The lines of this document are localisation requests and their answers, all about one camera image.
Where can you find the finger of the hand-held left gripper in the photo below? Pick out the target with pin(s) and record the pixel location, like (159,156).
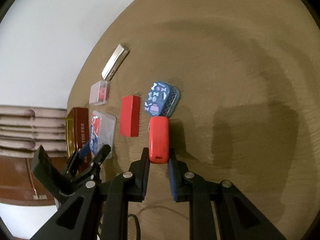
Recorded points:
(101,156)
(83,151)

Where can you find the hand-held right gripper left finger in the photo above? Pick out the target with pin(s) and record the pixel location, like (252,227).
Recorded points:
(142,180)

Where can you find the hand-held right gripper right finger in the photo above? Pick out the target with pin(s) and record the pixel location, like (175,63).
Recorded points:
(173,180)

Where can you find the red and gold tin box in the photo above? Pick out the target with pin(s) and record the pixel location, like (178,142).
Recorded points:
(81,130)

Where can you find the clear box with blue label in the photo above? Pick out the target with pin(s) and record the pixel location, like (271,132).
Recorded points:
(106,127)

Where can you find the red key fob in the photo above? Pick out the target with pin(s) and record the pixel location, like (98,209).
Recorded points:
(158,140)

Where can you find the red block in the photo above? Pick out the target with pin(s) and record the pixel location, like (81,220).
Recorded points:
(129,117)

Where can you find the clear box with red contents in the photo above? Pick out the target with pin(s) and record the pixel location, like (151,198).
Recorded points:
(100,95)

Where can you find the blue patterned case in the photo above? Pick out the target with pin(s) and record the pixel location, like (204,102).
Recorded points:
(158,97)

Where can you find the silver metal bar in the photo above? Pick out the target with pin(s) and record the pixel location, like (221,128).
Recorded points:
(115,60)

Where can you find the brown wooden furniture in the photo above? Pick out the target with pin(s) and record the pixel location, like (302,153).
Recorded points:
(15,177)

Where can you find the beige patterned curtain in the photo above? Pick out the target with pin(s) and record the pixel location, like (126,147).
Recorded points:
(25,130)

